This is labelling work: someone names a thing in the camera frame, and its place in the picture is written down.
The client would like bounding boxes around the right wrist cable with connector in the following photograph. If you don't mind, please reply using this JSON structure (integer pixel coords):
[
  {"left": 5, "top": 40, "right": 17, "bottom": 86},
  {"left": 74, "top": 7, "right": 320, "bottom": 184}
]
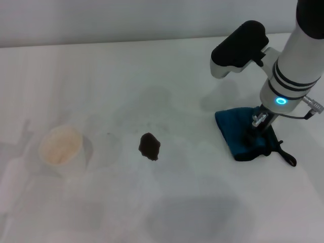
[{"left": 277, "top": 95, "right": 324, "bottom": 120}]

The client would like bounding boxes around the blue rag with black loop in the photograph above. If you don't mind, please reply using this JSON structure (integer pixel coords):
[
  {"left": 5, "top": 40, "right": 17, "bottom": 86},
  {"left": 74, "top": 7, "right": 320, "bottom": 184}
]
[{"left": 214, "top": 106, "right": 297, "bottom": 168}]

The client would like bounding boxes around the black water stain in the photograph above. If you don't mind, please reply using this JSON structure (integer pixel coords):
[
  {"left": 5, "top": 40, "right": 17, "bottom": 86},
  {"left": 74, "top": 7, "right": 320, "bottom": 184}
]
[{"left": 137, "top": 132, "right": 161, "bottom": 162}]

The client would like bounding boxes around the white paper cup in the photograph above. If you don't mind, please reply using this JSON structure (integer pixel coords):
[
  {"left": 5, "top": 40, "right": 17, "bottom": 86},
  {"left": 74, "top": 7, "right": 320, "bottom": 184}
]
[{"left": 37, "top": 125, "right": 94, "bottom": 178}]

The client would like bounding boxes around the black right wrist camera housing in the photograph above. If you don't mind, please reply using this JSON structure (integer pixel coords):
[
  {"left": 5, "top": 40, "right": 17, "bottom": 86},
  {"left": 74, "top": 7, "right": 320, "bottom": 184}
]
[{"left": 211, "top": 20, "right": 270, "bottom": 80}]

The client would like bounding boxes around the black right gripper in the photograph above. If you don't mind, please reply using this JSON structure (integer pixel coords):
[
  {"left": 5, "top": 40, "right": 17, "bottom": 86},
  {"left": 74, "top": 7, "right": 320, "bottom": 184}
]
[{"left": 242, "top": 105, "right": 277, "bottom": 146}]

